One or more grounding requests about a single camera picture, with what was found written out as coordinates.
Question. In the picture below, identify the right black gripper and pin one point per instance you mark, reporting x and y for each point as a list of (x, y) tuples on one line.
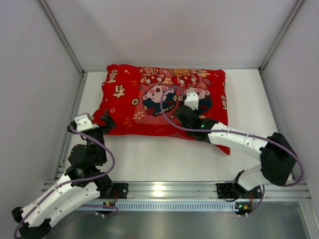
[(186, 112)]

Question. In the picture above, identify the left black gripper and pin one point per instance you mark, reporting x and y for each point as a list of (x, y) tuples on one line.
[(100, 125)]

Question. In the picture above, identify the red printed pillowcase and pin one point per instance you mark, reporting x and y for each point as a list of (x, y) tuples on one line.
[(140, 98)]

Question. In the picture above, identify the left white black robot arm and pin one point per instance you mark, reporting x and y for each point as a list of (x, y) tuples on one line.
[(80, 183)]

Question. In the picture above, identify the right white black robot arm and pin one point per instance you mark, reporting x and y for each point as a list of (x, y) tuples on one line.
[(274, 154)]

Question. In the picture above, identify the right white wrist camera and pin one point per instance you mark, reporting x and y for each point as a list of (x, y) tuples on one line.
[(192, 100)]

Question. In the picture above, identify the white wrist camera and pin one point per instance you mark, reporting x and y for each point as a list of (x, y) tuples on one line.
[(83, 122), (192, 100)]

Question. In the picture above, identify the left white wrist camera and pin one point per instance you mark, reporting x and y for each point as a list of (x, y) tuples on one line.
[(83, 122)]

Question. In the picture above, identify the left aluminium frame post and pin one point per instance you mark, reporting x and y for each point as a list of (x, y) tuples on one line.
[(44, 6)]

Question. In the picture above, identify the aluminium frame post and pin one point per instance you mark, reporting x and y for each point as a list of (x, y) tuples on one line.
[(283, 31), (44, 6)]

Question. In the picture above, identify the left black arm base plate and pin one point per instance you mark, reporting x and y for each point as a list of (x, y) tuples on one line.
[(119, 191)]

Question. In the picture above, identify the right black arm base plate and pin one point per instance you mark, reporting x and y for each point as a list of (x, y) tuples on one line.
[(226, 191)]

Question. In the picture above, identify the slotted grey cable duct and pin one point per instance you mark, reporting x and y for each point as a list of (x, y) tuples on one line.
[(181, 206)]

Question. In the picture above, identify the aluminium mounting rail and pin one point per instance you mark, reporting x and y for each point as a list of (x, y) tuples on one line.
[(206, 190)]

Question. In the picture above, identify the right aluminium frame post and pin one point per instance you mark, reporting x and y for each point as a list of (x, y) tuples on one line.
[(283, 31)]

